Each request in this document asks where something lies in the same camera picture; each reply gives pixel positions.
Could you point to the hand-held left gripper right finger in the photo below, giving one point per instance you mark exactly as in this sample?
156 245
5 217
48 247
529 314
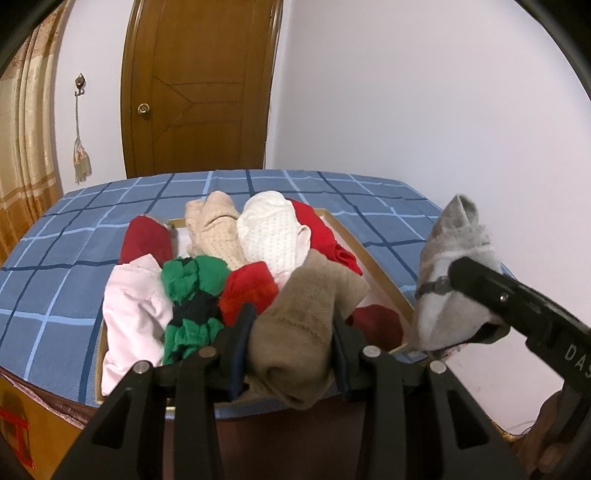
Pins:
344 369

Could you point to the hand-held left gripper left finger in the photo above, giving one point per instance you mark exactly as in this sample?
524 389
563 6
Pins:
240 360

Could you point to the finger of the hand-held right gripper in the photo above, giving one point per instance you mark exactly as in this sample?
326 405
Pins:
480 284
489 333

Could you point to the grey white sock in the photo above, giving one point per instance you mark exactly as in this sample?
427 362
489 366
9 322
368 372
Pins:
443 244

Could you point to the brown sock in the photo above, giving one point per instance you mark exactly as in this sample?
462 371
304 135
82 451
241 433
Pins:
300 332

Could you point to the maroon underwear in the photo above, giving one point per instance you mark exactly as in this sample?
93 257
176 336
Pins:
378 323

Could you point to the small red underwear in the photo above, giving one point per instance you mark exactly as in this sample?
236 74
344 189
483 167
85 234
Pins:
247 288

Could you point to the green black underwear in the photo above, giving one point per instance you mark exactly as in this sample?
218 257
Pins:
203 277

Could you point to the pale pink underwear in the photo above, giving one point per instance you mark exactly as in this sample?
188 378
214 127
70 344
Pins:
134 309

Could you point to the white dotted underwear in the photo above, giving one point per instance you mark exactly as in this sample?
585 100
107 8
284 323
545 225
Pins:
270 235

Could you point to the white cardboard tray box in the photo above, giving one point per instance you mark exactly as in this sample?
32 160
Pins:
181 240

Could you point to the large red underwear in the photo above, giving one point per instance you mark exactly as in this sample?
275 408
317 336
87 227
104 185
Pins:
323 235

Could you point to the beige dotted underwear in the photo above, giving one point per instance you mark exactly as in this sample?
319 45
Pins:
214 226

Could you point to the dark red grey-trimmed underwear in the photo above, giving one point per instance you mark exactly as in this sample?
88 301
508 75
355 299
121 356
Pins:
143 242

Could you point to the person's right forearm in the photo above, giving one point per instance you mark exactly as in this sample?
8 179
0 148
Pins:
545 434

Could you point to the purple bed skirt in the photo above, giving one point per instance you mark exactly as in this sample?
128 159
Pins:
60 406

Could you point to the blue checked bed sheet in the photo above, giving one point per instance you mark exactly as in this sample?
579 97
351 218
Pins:
69 240

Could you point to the brown cardboard box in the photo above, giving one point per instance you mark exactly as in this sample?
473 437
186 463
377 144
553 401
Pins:
41 438

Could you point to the curtain tieback tassel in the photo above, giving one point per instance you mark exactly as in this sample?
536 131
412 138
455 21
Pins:
82 161

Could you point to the brass door knob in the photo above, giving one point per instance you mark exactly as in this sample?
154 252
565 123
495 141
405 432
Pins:
144 109

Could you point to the brown wooden door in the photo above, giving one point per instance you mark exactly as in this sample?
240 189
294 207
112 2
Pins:
198 69

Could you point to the beige striped curtain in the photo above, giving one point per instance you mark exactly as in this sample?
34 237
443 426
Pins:
27 138

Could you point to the metal wall hook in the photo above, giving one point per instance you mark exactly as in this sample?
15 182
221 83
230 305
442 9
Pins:
81 84

